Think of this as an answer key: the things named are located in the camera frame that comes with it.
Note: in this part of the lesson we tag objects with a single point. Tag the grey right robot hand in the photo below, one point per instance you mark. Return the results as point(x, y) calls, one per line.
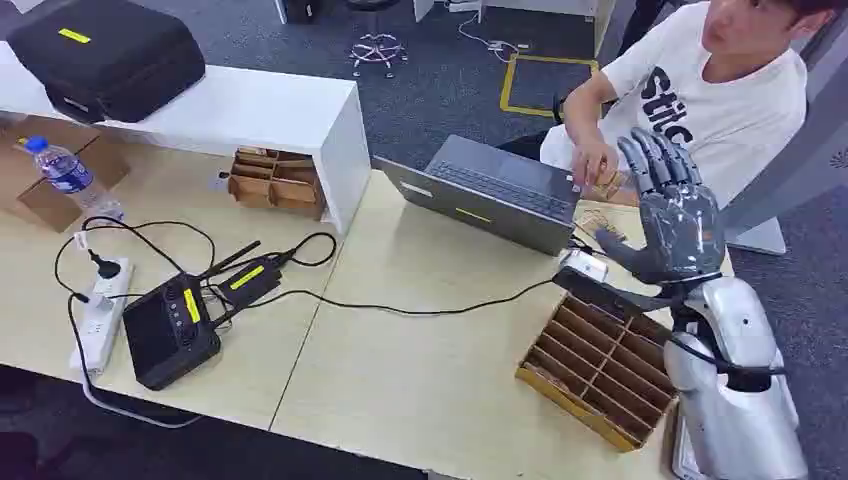
point(682, 225)

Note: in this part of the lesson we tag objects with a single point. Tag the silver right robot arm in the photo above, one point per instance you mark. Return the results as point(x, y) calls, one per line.
point(735, 378)

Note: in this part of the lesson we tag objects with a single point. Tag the card with printed pattern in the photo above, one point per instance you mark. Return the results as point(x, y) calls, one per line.
point(599, 223)

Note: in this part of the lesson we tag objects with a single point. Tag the person's hand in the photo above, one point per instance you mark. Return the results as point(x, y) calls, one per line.
point(591, 159)

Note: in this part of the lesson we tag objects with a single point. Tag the person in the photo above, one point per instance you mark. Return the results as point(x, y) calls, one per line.
point(715, 99)

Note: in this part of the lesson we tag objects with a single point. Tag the wooden divided card box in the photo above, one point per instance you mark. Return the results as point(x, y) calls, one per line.
point(599, 371)

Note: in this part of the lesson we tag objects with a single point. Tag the grey open laptop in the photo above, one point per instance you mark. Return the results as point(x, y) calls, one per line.
point(490, 192)

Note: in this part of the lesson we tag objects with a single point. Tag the yellow floor tape square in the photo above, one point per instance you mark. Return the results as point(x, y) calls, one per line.
point(546, 85)

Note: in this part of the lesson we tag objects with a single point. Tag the chrome chair base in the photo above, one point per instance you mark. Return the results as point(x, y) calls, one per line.
point(378, 50)

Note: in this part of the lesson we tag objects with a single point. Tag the small wooden organiser box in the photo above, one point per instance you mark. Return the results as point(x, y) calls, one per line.
point(278, 182)

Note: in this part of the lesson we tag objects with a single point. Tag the black power adapter brick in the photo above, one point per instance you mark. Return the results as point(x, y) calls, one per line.
point(248, 281)

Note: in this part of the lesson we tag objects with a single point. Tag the white desk shelf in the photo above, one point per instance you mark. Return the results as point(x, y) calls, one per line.
point(218, 126)

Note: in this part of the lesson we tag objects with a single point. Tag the black router with antennas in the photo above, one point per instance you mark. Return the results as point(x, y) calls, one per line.
point(169, 331)

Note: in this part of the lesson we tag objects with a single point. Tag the black plug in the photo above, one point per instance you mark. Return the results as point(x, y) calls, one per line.
point(104, 266)

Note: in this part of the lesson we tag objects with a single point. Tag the white power strip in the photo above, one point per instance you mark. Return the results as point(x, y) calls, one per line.
point(100, 316)

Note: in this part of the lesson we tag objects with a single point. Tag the black hard case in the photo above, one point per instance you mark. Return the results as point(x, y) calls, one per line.
point(106, 56)

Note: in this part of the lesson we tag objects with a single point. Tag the clear plastic water bottle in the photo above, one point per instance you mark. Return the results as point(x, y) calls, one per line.
point(69, 175)

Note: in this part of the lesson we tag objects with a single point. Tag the open cardboard box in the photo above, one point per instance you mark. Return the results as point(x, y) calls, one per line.
point(56, 172)

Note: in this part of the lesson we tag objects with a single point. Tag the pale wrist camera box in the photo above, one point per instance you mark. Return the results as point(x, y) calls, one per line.
point(583, 265)

